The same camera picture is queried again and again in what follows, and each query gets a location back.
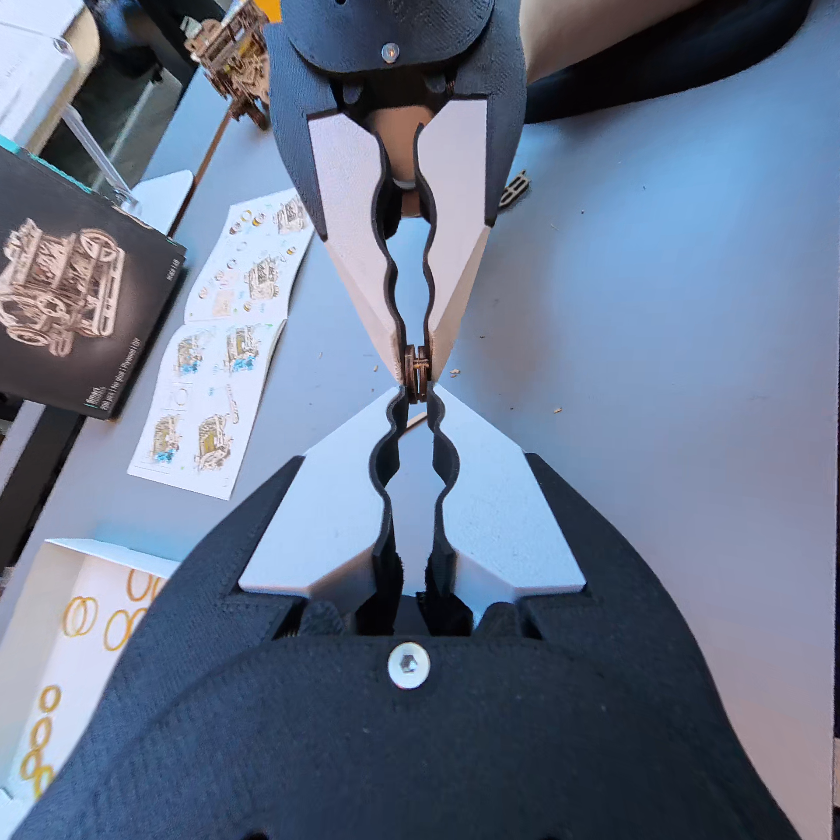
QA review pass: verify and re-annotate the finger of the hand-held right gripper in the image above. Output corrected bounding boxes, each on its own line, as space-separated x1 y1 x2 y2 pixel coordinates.
307 113 411 385
413 97 492 383

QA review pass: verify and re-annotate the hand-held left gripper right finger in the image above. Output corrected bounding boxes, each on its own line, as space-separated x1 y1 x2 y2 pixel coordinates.
420 382 587 636

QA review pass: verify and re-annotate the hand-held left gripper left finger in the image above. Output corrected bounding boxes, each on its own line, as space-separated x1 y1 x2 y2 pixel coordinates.
238 385 409 636

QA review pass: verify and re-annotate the person's right forearm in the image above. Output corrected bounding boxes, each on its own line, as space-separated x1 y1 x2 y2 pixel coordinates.
518 0 700 83

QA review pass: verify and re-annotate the grey desk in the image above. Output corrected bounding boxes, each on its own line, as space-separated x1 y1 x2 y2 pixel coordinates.
0 0 840 840

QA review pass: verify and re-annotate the person's right hand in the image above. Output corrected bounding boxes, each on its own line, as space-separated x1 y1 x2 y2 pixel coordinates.
366 105 437 221

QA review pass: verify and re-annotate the assembled wooden model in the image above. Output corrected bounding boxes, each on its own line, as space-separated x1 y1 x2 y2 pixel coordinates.
180 0 273 129

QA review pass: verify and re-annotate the illustrated instruction booklet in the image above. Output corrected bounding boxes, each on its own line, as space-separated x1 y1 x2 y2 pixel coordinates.
126 188 316 501

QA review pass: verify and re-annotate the cluster of tan rubber rings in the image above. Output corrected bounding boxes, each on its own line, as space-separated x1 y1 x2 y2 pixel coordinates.
20 570 173 798

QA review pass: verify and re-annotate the white cardboard box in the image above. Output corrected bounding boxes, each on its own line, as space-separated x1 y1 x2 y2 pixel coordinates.
0 538 181 818

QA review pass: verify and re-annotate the black model kit box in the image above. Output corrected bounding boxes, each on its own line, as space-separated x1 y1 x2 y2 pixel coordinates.
0 146 188 421

